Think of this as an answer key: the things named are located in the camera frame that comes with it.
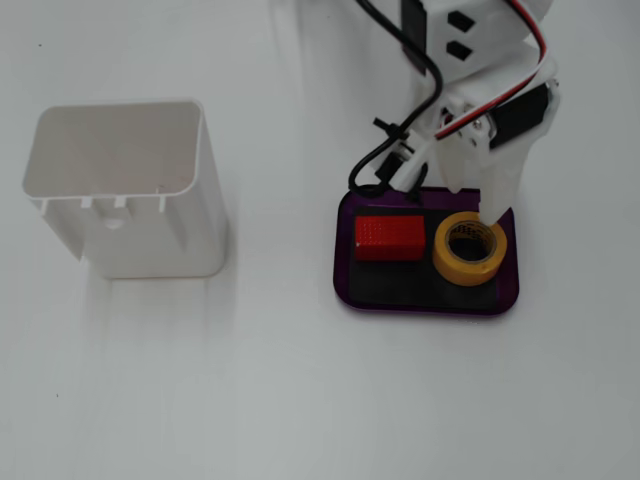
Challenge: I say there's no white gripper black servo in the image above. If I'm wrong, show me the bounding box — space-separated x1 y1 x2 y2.
422 42 562 225

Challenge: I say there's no yellow tape roll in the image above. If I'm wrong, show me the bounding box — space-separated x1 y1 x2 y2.
431 210 509 287

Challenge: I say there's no white plastic open box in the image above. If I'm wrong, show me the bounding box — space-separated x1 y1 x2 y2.
21 101 227 280

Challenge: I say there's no red perforated block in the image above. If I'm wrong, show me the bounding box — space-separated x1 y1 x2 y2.
353 214 427 263

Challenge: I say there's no purple metal tray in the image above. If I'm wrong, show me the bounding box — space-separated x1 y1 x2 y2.
333 185 520 317

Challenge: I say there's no black tray mat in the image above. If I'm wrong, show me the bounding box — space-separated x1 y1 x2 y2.
348 204 499 310

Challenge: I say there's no black cable with zip ties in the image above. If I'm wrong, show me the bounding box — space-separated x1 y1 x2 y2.
348 0 447 207

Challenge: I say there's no red white black servo cable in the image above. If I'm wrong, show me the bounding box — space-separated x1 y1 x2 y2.
433 0 552 142

